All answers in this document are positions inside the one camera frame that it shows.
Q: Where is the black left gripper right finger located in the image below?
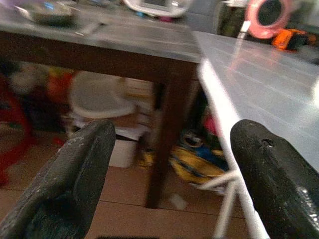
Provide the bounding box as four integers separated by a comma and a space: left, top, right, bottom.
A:
229, 119, 319, 239

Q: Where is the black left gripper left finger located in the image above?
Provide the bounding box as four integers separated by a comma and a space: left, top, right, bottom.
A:
0, 119, 117, 239

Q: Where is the red plastic chair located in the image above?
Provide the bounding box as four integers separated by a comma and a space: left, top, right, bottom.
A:
0, 74, 33, 187

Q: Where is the yellow blue toy bag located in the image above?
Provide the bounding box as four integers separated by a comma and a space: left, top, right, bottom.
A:
139, 129, 234, 186

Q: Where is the orange stuffed toy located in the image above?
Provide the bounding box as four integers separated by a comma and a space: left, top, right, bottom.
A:
47, 67, 75, 103

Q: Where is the white folding table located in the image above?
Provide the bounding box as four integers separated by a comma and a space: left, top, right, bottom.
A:
191, 31, 319, 239

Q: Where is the orange black power tool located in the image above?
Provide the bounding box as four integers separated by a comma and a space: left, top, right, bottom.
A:
271, 28, 316, 52

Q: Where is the dark brown wooden table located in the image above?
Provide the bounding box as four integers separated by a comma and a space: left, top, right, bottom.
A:
0, 4, 204, 209

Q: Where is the white charger plug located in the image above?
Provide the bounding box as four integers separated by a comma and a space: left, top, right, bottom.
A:
239, 21, 251, 34

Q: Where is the pink round mirror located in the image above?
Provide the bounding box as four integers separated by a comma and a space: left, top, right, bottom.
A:
245, 0, 292, 39

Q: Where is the dark bowl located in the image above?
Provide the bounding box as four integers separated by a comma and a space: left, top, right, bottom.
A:
23, 2, 78, 27

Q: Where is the white round appliance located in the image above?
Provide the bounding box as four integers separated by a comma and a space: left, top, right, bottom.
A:
123, 0, 194, 18

